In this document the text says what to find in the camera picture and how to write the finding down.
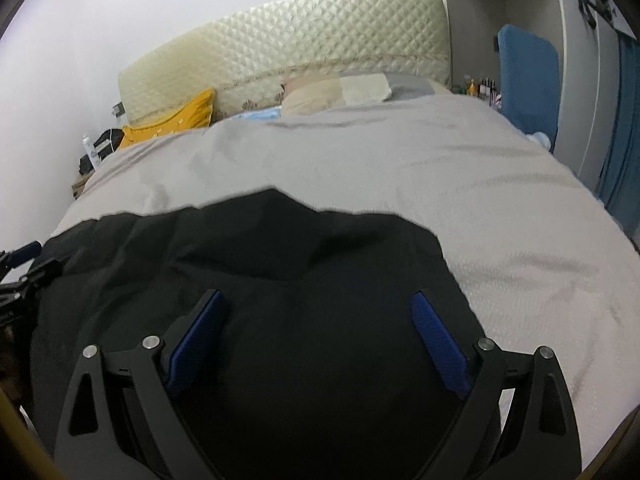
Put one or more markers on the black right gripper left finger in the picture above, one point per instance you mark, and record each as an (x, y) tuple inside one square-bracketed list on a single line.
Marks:
[(117, 421)]

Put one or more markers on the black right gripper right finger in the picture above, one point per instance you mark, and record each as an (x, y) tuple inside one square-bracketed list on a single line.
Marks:
[(517, 420)]

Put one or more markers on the black large jacket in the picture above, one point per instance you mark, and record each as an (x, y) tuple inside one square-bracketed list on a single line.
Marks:
[(312, 367)]

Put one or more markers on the wooden nightstand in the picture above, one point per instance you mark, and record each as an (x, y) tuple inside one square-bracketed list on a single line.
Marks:
[(79, 184)]

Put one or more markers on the white bottle on nightstand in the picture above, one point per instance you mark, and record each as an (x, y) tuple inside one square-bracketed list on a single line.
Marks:
[(91, 153)]

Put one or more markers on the black item on nightstand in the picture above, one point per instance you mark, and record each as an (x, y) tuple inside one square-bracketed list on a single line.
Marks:
[(106, 143)]

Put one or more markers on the grey patterned bed duvet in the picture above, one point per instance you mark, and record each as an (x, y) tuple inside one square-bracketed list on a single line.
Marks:
[(537, 255)]

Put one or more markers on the yellow pillow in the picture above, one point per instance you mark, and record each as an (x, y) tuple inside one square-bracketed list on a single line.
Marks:
[(197, 113)]

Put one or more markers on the light blue bed sheet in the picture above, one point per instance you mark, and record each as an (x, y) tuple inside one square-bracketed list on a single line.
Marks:
[(268, 113)]

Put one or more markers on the cream quilted headboard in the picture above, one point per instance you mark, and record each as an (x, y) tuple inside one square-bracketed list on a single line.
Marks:
[(246, 56)]

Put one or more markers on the bottles on far nightstand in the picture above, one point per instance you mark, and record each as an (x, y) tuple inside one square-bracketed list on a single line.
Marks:
[(485, 89)]

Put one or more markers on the beige grey patchwork pillow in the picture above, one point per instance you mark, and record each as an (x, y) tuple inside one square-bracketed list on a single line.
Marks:
[(311, 94)]

